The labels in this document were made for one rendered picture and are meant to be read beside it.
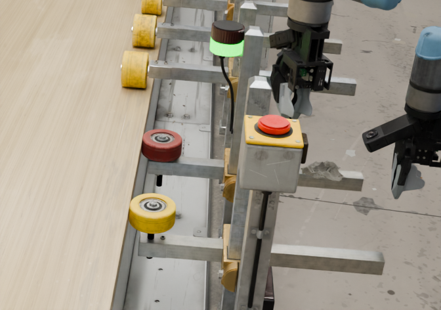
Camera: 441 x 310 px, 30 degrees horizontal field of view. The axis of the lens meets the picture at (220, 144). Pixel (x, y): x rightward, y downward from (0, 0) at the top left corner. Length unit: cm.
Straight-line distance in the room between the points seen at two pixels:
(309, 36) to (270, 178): 46
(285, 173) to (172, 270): 79
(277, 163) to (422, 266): 207
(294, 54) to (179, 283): 55
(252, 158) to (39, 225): 50
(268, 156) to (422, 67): 65
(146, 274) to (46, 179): 36
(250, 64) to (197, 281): 49
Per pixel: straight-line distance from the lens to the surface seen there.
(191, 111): 242
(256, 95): 126
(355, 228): 314
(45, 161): 155
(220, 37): 148
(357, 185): 169
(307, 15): 141
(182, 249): 145
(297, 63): 142
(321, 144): 370
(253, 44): 149
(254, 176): 100
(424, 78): 159
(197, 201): 198
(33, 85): 186
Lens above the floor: 167
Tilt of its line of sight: 28 degrees down
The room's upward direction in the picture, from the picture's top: 6 degrees clockwise
